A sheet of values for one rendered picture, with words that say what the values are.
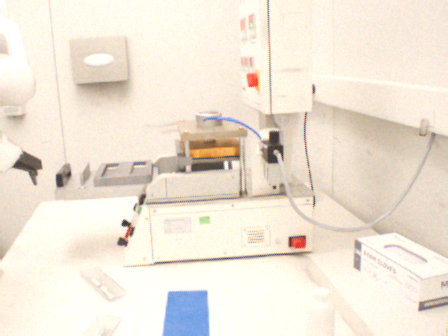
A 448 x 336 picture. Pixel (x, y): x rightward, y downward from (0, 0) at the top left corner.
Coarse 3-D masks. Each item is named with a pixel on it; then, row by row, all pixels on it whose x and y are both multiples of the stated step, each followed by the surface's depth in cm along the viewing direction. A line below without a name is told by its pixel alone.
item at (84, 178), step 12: (84, 168) 145; (156, 168) 156; (72, 180) 148; (84, 180) 143; (60, 192) 138; (72, 192) 138; (84, 192) 138; (96, 192) 138; (108, 192) 138; (120, 192) 138; (132, 192) 138
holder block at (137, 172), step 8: (104, 168) 151; (112, 168) 156; (120, 168) 148; (128, 168) 148; (136, 168) 154; (144, 168) 153; (152, 168) 156; (96, 176) 140; (104, 176) 140; (112, 176) 139; (120, 176) 138; (128, 176) 138; (136, 176) 138; (144, 176) 138; (96, 184) 139; (104, 184) 139; (112, 184) 139; (120, 184) 139; (128, 184) 139
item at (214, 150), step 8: (192, 144) 144; (200, 144) 143; (208, 144) 142; (216, 144) 141; (224, 144) 140; (232, 144) 140; (192, 152) 136; (200, 152) 136; (208, 152) 136; (216, 152) 136; (224, 152) 135; (232, 152) 136; (192, 160) 137; (200, 160) 137; (208, 160) 137; (216, 160) 137; (224, 160) 137; (232, 160) 137
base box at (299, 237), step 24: (144, 216) 133; (168, 216) 133; (192, 216) 133; (216, 216) 133; (240, 216) 134; (264, 216) 134; (288, 216) 134; (312, 216) 134; (144, 240) 135; (168, 240) 135; (192, 240) 135; (216, 240) 135; (240, 240) 135; (264, 240) 135; (288, 240) 135; (312, 240) 135; (144, 264) 137
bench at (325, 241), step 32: (32, 224) 179; (64, 224) 177; (96, 224) 175; (352, 224) 157; (32, 256) 149; (64, 256) 148; (96, 256) 146; (256, 256) 138; (288, 256) 136; (0, 288) 128; (32, 288) 127; (64, 288) 126; (128, 288) 124; (160, 288) 123; (192, 288) 122; (224, 288) 121; (256, 288) 119; (288, 288) 118; (0, 320) 112; (32, 320) 111; (64, 320) 110; (128, 320) 109; (160, 320) 108; (224, 320) 106; (256, 320) 105; (288, 320) 104
